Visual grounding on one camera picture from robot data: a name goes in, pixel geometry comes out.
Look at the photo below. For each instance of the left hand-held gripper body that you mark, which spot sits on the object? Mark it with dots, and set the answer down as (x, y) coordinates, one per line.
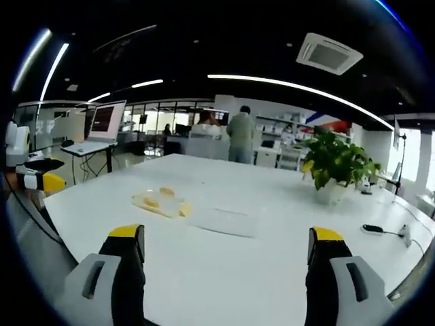
(18, 142)

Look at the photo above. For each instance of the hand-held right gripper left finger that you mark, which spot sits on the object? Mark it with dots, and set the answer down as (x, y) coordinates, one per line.
(102, 282)

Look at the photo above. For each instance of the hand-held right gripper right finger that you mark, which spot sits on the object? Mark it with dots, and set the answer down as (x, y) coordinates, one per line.
(343, 282)

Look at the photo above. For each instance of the yellow plastic buckle part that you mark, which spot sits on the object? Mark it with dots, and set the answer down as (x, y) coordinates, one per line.
(167, 191)
(151, 202)

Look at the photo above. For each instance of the white side table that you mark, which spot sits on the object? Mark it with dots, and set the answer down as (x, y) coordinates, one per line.
(86, 148)

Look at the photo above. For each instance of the black small device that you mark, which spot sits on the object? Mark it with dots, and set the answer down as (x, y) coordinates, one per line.
(372, 228)

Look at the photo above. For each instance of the open laptop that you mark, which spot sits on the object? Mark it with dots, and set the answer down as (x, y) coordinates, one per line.
(103, 124)

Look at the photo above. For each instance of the long ceiling light strip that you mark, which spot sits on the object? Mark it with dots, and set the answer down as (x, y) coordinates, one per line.
(53, 71)
(306, 91)

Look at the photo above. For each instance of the clear plastic bag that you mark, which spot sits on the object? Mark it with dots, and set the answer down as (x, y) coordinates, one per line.
(163, 203)

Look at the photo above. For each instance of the green potted plant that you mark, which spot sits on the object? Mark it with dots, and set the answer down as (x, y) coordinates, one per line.
(336, 163)

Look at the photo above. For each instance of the clear flat sheet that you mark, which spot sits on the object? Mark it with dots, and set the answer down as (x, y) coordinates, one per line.
(226, 222)

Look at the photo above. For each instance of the black tripod stand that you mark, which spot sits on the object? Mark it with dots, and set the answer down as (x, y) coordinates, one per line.
(400, 159)

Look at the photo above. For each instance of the ceiling air conditioner vent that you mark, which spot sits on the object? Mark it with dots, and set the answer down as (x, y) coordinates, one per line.
(328, 53)

